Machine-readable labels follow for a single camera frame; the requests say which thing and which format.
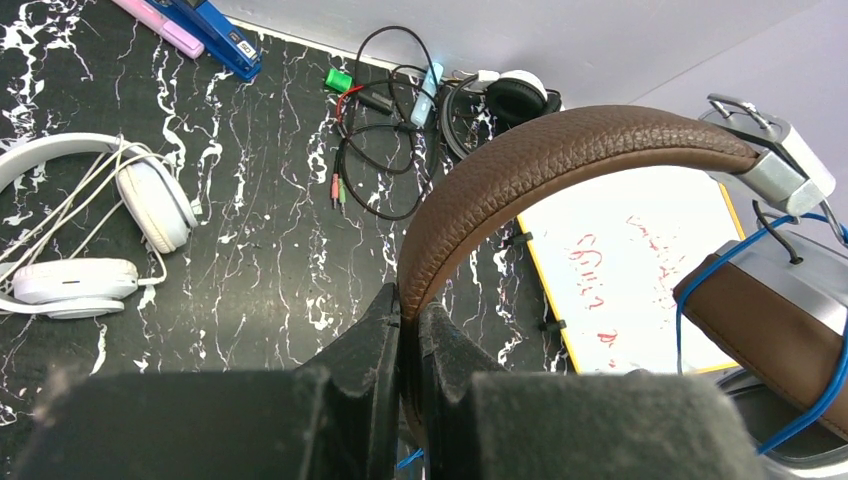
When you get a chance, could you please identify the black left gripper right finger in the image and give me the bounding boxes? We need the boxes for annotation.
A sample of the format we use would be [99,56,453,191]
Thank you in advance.
[418,303,765,479]

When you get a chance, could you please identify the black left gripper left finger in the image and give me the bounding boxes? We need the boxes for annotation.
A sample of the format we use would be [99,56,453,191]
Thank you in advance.
[13,284,400,479]

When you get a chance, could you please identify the brown headphones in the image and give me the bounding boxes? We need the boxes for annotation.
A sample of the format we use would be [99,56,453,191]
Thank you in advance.
[398,94,847,451]

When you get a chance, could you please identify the black and white headphones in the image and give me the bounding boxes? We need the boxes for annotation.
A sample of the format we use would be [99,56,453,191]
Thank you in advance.
[438,70,563,160]

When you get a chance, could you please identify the light blue small gadget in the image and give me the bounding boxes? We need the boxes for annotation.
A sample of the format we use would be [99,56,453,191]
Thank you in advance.
[410,63,444,128]

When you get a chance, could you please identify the small green block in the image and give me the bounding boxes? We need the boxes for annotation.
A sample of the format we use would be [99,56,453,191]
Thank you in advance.
[324,68,354,94]

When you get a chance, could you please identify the blue stapler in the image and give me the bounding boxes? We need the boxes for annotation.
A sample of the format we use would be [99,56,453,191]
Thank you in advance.
[147,0,262,82]

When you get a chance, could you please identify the whiteboard with orange frame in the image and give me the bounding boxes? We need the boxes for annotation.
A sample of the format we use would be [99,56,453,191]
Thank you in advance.
[517,167,742,374]

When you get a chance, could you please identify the loose black audio cable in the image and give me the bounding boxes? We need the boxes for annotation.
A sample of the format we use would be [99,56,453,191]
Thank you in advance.
[329,25,445,222]

